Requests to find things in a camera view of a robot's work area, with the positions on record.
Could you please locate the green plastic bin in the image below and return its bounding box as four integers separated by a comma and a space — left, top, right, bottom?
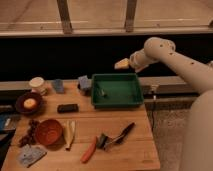
91, 73, 144, 109

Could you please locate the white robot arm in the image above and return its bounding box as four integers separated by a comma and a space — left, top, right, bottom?
114, 37, 213, 171

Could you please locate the white plastic cup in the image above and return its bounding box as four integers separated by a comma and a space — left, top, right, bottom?
29, 77, 47, 95

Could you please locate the blue grey box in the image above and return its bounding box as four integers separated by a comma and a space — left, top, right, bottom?
78, 75, 91, 91

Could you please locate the black rectangular block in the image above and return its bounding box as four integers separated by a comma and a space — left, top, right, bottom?
57, 104, 79, 113

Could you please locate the orange carrot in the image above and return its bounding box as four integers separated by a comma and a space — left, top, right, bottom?
81, 138, 97, 163

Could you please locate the orange bowl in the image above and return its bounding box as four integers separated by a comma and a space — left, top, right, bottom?
34, 119, 63, 146

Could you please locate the yellow round fruit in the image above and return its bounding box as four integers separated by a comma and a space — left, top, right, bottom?
23, 98, 37, 109

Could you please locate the dark bowl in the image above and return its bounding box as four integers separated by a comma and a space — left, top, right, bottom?
15, 92, 43, 115

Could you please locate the bunch of dark grapes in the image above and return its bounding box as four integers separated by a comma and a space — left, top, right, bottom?
18, 120, 39, 147

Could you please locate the blue grey cloth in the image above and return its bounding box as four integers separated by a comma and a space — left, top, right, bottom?
18, 145, 47, 168

